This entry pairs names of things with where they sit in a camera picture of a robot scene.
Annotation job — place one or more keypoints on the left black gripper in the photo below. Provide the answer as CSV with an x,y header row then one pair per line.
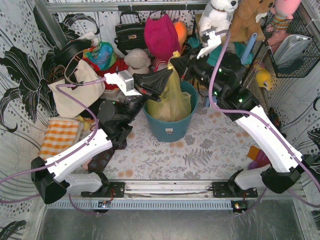
x,y
139,88

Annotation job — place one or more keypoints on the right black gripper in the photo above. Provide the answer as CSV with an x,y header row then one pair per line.
x,y
189,63

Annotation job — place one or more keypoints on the yellow trash bag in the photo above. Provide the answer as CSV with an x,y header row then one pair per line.
x,y
175,104

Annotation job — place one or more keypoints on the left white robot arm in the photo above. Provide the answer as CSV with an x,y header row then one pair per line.
x,y
53,177

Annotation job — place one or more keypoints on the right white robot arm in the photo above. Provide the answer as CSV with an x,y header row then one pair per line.
x,y
286,164

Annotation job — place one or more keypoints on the teal trash bin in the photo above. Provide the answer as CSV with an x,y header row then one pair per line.
x,y
170,132

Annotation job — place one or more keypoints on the cream tote bag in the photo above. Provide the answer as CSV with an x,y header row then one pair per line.
x,y
87,95

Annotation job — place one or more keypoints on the pink white plush doll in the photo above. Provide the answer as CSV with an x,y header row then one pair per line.
x,y
159,64

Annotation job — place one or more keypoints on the white fluffy plush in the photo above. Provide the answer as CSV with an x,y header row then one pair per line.
x,y
138,61

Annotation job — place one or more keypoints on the magenta knit hat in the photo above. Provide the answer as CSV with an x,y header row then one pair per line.
x,y
161,37

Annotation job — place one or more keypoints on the orange plush toy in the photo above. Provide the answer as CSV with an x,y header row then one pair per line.
x,y
181,31

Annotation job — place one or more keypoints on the teal folded cloth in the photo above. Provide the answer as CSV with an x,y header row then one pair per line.
x,y
213,56

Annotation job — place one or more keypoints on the red cloth in basket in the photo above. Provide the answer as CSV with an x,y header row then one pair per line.
x,y
118,66

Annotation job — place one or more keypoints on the black leather handbag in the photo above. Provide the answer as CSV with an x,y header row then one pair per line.
x,y
130,36

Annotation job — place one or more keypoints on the colourful striped cloth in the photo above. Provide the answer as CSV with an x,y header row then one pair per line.
x,y
100,57

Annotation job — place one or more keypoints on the white plush dog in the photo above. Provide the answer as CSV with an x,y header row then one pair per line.
x,y
217,15

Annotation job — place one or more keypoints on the brown teddy bear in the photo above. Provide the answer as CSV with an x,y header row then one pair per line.
x,y
244,17

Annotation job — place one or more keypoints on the yellow plush duck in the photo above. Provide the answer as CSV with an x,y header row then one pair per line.
x,y
262,76

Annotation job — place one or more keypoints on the wooden shelf rack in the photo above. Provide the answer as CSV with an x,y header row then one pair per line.
x,y
230,69

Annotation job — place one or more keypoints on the beige chenille duster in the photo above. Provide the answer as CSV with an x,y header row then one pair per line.
x,y
251,84

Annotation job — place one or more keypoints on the black round hat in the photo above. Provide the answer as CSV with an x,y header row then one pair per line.
x,y
63,56

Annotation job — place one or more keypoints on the dark patterned necktie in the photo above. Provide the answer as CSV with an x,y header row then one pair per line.
x,y
100,161

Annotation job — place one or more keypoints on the orange checked towel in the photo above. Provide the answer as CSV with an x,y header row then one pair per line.
x,y
61,134

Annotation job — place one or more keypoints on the silver foil pouch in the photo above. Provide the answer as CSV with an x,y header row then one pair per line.
x,y
291,48

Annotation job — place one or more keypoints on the pink plush toy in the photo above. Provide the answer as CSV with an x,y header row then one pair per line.
x,y
282,11

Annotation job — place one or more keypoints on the purple orange sock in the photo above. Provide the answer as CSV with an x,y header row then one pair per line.
x,y
258,157

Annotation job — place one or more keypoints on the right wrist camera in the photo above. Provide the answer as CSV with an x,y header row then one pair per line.
x,y
210,40

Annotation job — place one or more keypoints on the black wire basket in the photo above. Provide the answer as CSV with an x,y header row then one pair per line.
x,y
300,67

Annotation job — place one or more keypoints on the metal base rail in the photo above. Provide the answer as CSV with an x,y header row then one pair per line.
x,y
172,195

